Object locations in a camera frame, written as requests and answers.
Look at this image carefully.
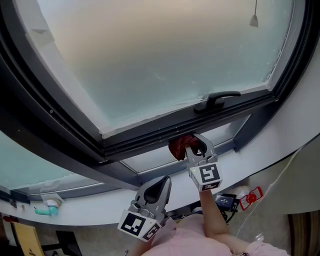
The red wiping cloth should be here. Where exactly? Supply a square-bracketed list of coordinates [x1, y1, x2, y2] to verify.
[167, 134, 201, 161]

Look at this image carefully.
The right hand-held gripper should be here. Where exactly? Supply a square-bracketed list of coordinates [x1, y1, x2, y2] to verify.
[184, 132, 224, 193]

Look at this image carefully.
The thin blind pull cord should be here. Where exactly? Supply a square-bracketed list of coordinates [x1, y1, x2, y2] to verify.
[248, 0, 260, 28]

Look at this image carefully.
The person's pink shirt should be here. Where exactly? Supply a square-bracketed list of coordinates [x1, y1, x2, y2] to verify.
[139, 214, 292, 256]

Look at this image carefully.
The yellow chair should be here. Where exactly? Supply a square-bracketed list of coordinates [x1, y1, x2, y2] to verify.
[11, 221, 83, 256]

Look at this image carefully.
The small black display device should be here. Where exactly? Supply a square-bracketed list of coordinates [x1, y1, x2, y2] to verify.
[214, 192, 239, 209]

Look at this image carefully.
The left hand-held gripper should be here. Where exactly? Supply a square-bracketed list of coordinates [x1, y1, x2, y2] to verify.
[116, 175, 174, 243]

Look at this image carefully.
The teal plastic tool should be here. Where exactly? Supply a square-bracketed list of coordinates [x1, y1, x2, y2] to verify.
[34, 205, 59, 217]

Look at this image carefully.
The white partition panel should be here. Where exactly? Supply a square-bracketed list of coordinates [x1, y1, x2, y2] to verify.
[249, 142, 320, 216]

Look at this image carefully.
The person's right forearm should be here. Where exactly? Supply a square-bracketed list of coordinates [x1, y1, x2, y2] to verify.
[198, 189, 242, 240]

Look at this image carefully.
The black window handle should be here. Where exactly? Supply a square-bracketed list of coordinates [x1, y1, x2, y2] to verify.
[193, 90, 242, 116]

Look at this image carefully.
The dark grey window frame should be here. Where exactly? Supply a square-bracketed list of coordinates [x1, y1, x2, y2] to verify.
[0, 0, 320, 201]

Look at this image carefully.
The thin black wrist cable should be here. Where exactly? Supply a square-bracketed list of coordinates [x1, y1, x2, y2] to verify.
[218, 204, 239, 225]

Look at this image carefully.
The clear plastic bottle red label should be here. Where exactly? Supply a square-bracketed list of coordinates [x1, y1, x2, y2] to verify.
[234, 185, 264, 211]

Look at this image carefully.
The person's left forearm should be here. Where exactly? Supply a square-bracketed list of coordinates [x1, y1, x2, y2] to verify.
[128, 238, 152, 256]

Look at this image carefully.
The white tape roll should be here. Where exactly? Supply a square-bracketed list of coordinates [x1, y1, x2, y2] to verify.
[43, 198, 63, 208]

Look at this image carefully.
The large fixed frosted window pane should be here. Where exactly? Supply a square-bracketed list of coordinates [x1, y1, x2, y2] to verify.
[0, 129, 103, 195]

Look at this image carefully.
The openable frosted window sash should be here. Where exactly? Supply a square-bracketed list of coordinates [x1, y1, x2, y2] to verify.
[0, 0, 320, 161]

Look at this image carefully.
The white cable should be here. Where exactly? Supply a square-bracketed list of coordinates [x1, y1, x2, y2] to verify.
[234, 147, 305, 238]

